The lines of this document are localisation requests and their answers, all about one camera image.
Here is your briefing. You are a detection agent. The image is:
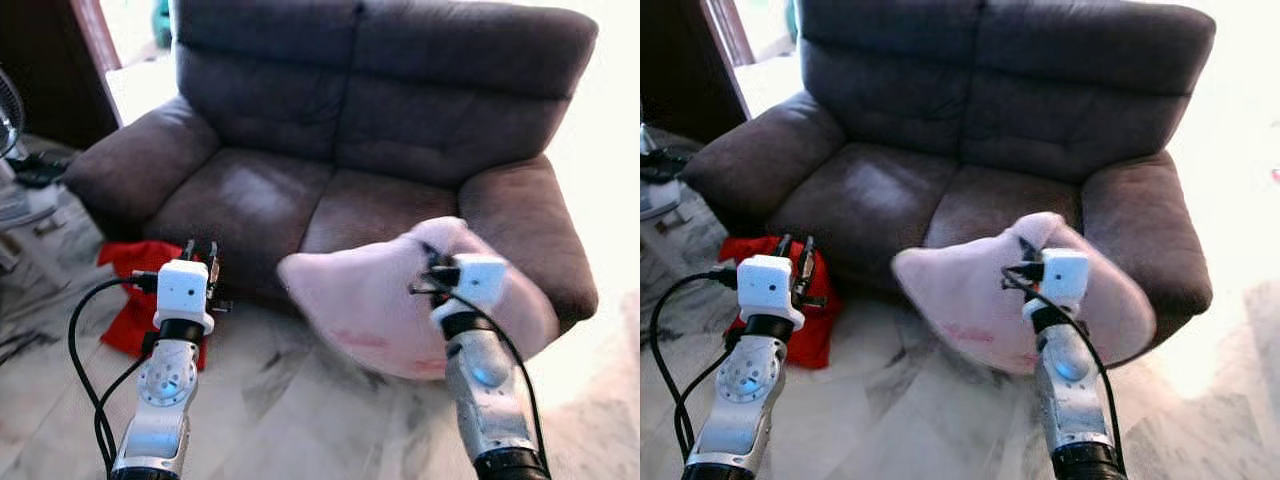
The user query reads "pink pillow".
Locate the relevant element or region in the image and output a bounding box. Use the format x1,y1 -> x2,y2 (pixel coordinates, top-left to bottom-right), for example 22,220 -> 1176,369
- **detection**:
892,212 -> 1158,377
277,216 -> 561,382

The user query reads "dark brown fabric sofa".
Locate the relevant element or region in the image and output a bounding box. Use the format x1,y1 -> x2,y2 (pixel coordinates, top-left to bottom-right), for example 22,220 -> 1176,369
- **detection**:
683,0 -> 1217,351
63,0 -> 601,336

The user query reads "red cloth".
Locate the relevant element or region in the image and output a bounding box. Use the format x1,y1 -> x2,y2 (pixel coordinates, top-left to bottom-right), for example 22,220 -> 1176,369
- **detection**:
97,240 -> 211,371
718,236 -> 831,369

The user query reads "white standing fan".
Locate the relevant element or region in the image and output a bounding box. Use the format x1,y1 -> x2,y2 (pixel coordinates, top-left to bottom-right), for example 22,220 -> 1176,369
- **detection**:
0,65 -> 63,229
640,122 -> 685,223

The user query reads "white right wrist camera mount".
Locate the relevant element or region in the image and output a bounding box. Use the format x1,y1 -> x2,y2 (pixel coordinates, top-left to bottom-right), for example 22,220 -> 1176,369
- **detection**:
1040,248 -> 1091,305
452,254 -> 508,307

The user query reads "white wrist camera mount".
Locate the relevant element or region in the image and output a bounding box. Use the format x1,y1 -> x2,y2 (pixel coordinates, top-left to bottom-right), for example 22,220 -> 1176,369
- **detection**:
737,255 -> 807,330
452,254 -> 508,307
1040,248 -> 1091,305
155,260 -> 216,335

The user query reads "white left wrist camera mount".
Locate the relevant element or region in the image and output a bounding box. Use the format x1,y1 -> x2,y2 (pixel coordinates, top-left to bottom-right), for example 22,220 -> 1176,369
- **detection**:
155,260 -> 216,335
737,255 -> 807,330

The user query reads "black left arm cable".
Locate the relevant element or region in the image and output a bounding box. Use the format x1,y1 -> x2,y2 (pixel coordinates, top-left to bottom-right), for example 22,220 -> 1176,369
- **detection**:
67,270 -> 161,477
649,265 -> 741,463

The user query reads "reddish brown door frame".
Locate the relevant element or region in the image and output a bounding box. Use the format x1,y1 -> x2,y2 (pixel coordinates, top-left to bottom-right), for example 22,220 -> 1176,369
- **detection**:
700,0 -> 757,119
70,0 -> 127,128

